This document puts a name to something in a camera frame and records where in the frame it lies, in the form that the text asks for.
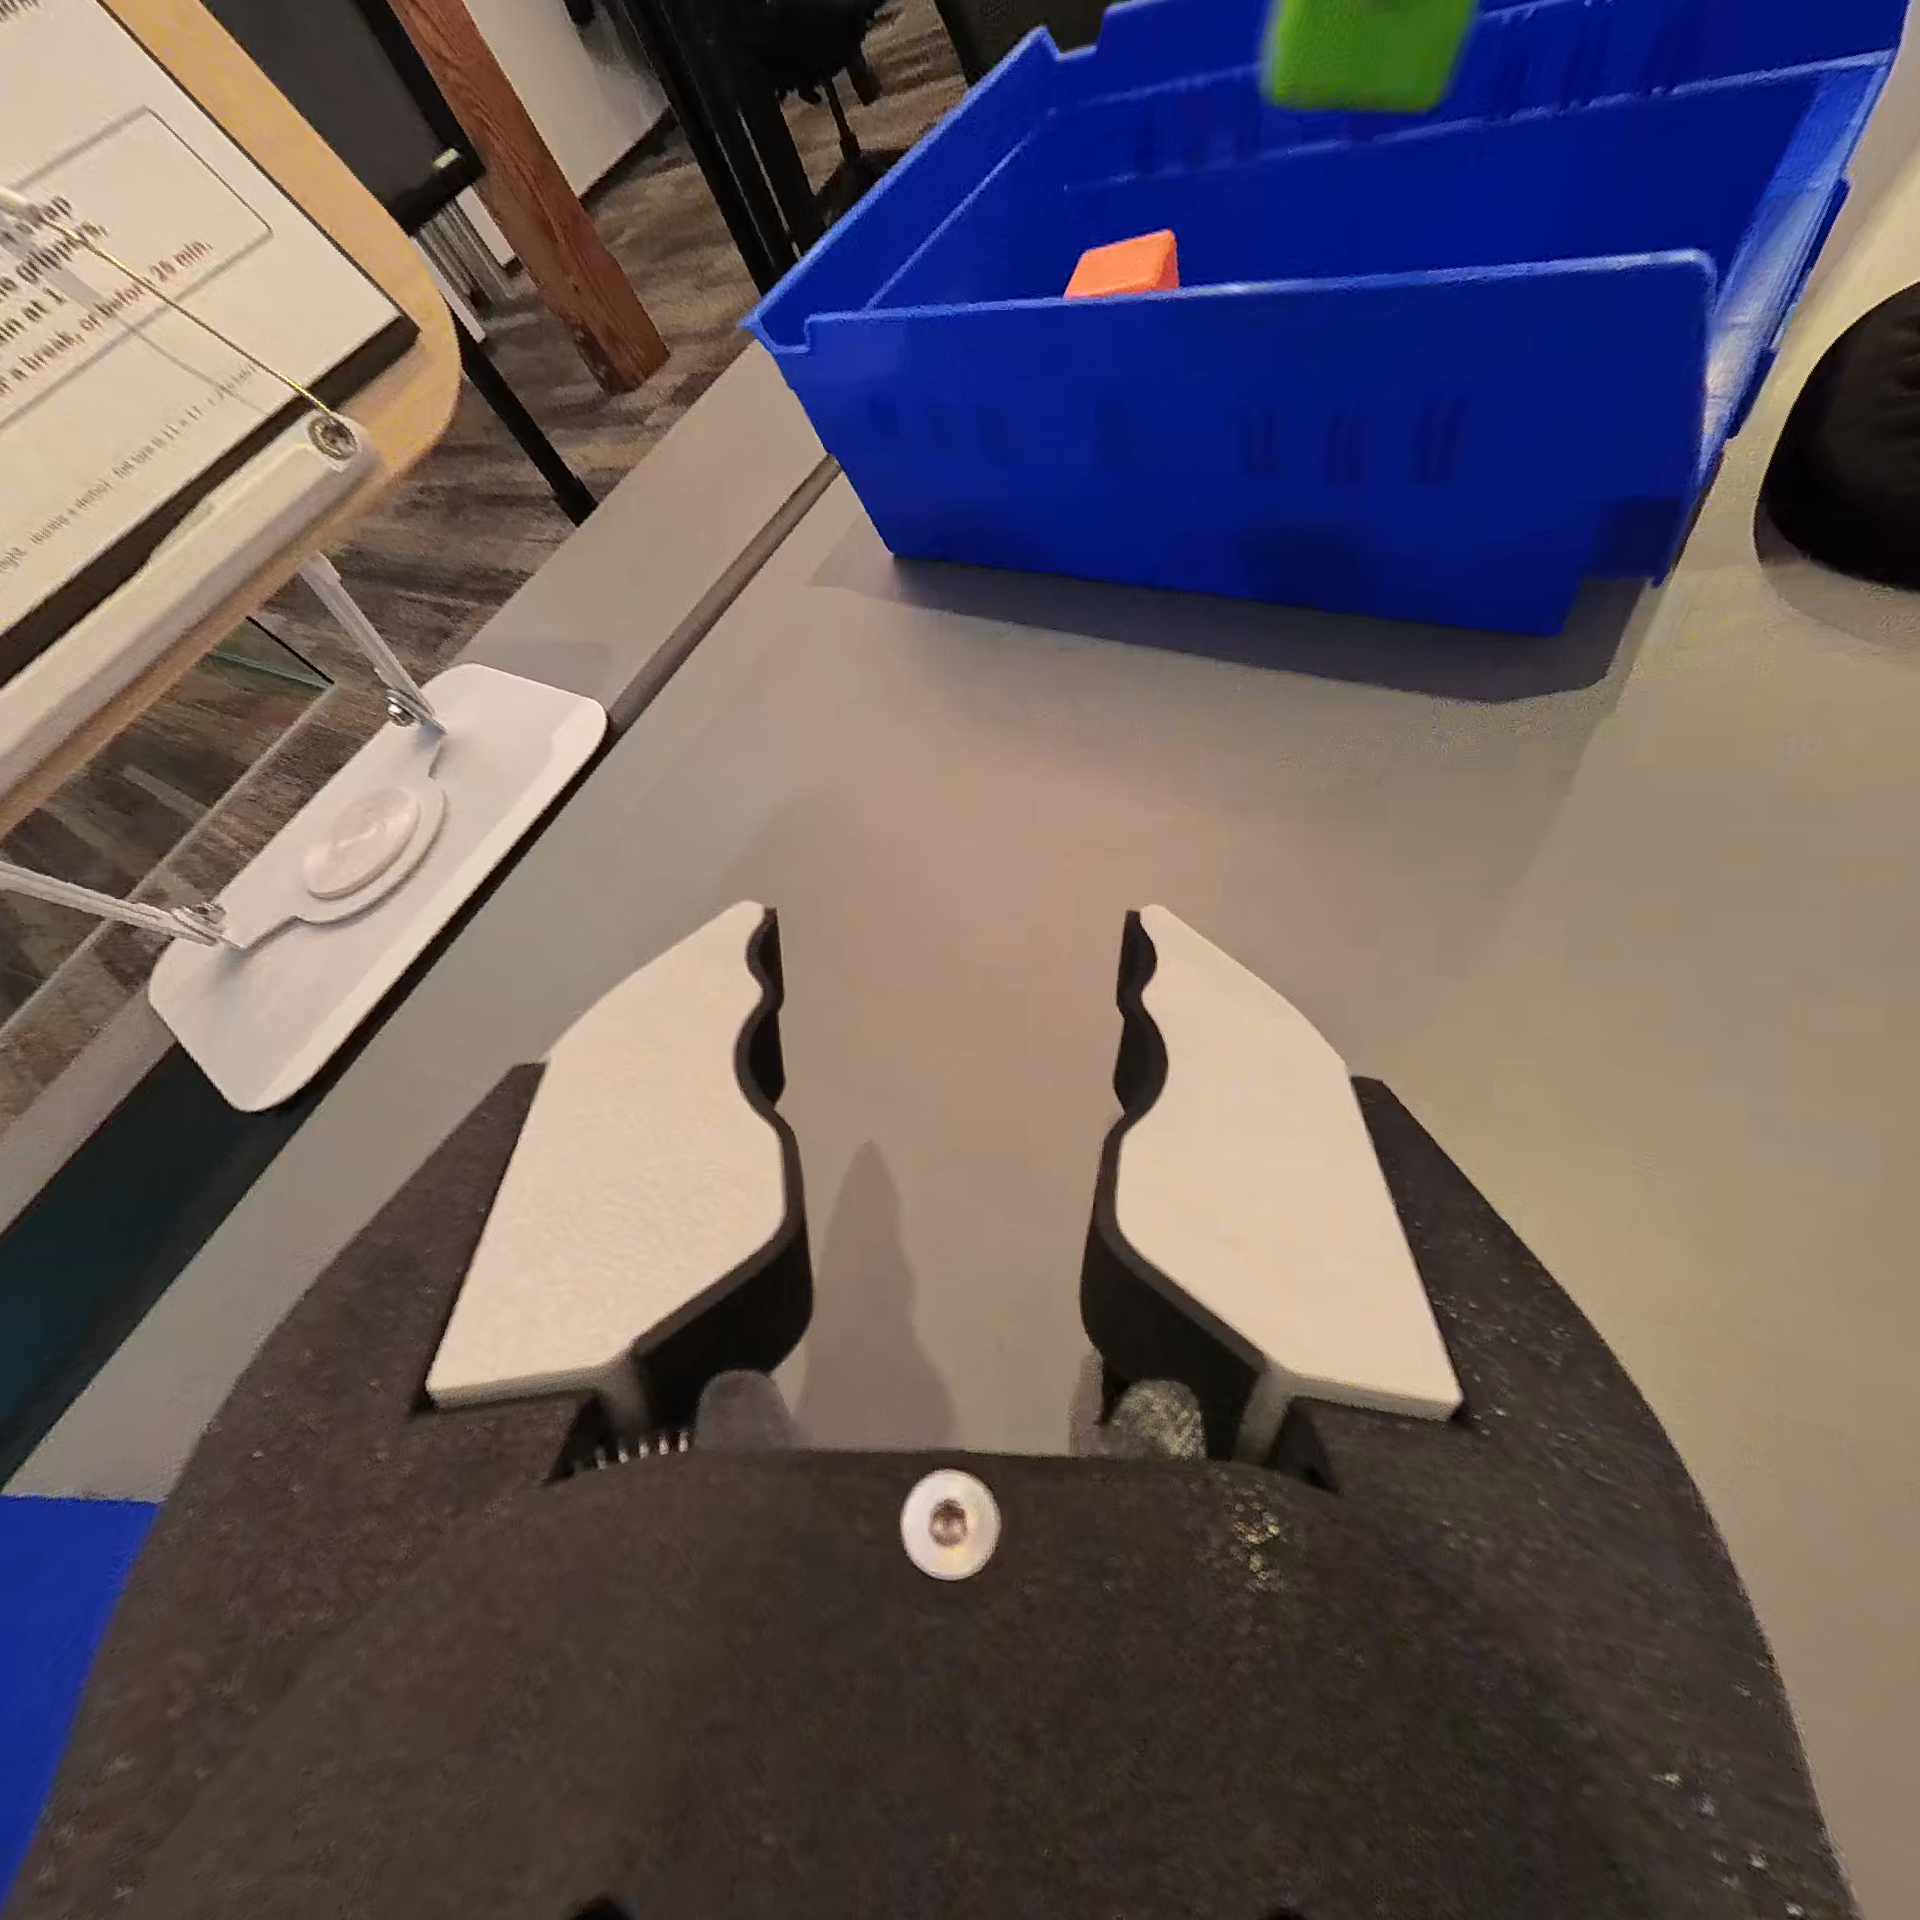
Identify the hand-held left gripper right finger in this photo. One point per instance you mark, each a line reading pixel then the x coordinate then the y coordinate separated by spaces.
pixel 1286 1217

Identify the black framed panel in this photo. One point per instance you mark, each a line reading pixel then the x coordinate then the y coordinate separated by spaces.
pixel 346 105

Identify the black textured mat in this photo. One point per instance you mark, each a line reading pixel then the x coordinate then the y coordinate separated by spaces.
pixel 1854 435

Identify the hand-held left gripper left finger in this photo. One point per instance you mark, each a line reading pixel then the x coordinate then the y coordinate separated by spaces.
pixel 615 1217

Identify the slanted wooden post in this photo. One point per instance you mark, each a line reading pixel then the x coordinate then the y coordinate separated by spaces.
pixel 555 210

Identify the wooden instruction sign board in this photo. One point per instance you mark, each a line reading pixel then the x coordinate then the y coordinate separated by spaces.
pixel 122 333

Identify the white sign stand base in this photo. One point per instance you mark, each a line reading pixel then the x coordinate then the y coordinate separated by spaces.
pixel 450 872

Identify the green magnetic cube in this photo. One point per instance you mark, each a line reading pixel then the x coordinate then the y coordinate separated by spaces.
pixel 1369 50

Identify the blue plastic bin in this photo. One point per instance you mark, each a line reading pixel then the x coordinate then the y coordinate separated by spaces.
pixel 1322 450
pixel 59 1681

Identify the orange magnetic cube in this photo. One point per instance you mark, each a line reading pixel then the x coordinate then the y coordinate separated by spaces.
pixel 1123 267

